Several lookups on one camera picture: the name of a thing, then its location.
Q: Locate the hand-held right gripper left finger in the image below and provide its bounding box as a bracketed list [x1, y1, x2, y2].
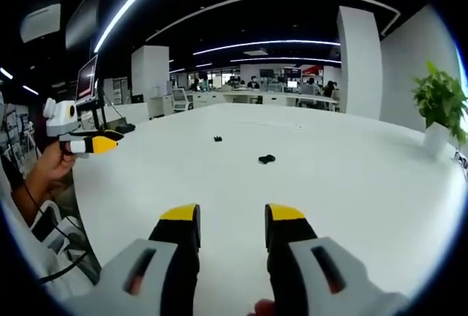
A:
[62, 203, 202, 316]

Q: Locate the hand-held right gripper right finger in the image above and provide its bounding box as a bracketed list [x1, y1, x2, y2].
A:
[264, 203, 411, 316]

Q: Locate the person's left hand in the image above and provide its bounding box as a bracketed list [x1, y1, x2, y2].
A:
[26, 139, 79, 193]

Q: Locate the person's right hand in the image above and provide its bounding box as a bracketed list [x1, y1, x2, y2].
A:
[251, 298, 281, 316]

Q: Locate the black object on table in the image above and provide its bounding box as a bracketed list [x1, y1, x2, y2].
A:
[107, 121, 137, 135]

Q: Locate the black monitor stand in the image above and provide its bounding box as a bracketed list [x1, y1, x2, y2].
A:
[75, 89, 109, 131]

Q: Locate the computer monitor on stand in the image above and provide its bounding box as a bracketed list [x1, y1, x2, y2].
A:
[75, 53, 100, 103]

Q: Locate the white office chair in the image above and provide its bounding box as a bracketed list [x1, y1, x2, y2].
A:
[170, 88, 195, 113]

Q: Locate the white chest device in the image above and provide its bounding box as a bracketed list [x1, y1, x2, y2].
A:
[30, 200, 76, 258]

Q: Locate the ceiling air conditioner unit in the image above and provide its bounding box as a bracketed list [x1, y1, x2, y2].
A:
[19, 0, 62, 43]

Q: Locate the dark hanging ceiling panel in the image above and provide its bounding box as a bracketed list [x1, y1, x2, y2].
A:
[64, 0, 104, 53]

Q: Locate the person's white shirt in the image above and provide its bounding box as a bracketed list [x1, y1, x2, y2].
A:
[0, 154, 102, 297]

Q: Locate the long white office desk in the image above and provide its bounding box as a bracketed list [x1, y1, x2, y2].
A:
[184, 89, 339, 110]

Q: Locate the small patterned object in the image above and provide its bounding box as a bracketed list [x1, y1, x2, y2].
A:
[452, 150, 468, 180]

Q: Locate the green potted plant white pot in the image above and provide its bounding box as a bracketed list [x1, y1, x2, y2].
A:
[411, 60, 468, 157]

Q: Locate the black device cable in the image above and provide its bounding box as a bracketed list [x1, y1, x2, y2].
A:
[21, 180, 93, 285]

